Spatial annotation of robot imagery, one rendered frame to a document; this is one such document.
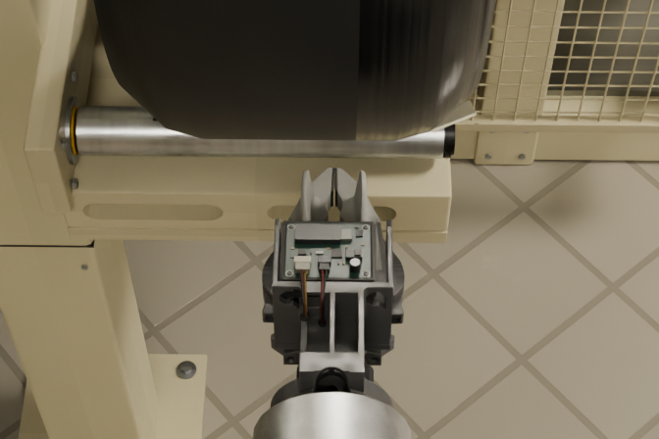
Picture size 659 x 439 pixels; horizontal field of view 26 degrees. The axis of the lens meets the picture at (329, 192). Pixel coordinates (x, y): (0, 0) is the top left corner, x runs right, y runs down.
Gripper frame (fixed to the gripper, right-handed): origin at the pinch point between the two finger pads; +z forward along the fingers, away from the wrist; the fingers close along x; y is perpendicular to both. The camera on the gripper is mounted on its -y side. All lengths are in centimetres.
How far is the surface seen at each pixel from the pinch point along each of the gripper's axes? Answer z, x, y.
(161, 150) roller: 23.3, 15.6, -20.6
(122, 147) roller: 23.3, 19.1, -20.2
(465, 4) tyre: 10.0, -8.8, 8.1
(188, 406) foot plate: 53, 22, -107
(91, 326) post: 37, 29, -65
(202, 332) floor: 66, 21, -106
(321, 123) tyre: 11.2, 1.1, -4.8
